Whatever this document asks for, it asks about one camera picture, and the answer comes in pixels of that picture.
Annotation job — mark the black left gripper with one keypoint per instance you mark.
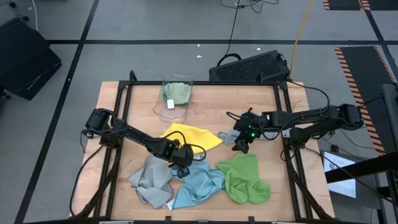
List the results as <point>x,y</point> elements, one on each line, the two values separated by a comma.
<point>183,157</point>

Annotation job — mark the grey waffle-weave towel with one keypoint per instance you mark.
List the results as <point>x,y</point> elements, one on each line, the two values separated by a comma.
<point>152,180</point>

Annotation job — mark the smooth grey microfiber towel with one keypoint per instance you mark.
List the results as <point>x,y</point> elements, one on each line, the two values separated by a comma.
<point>227,137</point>

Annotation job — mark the clear plastic bin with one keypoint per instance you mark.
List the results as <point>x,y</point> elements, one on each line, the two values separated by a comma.
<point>169,113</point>

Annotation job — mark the light blue microfiber towel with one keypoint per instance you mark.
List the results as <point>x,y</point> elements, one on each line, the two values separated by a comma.
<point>199,186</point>

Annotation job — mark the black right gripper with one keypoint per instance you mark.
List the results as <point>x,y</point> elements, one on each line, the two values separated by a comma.
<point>248,127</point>

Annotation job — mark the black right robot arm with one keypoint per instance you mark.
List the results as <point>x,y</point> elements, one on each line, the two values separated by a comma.
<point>311,119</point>

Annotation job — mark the bright green microfiber towel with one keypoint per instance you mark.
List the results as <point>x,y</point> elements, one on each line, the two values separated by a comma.
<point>242,180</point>

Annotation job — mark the yellow microfiber towel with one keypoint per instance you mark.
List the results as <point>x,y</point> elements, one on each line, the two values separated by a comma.
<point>196,137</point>

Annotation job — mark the black orange-striped floor mat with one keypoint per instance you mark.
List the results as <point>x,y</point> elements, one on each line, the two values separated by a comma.
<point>342,3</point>
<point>363,77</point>

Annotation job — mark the large black case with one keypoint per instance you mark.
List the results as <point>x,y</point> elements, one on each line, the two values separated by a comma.
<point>25,62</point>

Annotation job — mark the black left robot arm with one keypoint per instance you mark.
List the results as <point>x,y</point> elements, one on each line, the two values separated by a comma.
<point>136,135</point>

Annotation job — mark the black metal table frame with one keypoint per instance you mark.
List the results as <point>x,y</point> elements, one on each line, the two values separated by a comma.
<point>202,83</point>

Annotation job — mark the small white box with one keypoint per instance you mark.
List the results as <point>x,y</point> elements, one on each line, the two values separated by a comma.
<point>89,135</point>

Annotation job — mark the white printed sign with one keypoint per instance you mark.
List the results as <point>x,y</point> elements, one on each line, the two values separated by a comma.
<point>340,186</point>

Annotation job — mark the pale green teal-edged towel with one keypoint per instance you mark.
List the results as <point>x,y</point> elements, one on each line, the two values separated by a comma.
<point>180,93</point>

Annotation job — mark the black metal beam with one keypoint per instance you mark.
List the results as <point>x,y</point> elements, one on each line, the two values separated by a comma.
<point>357,169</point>

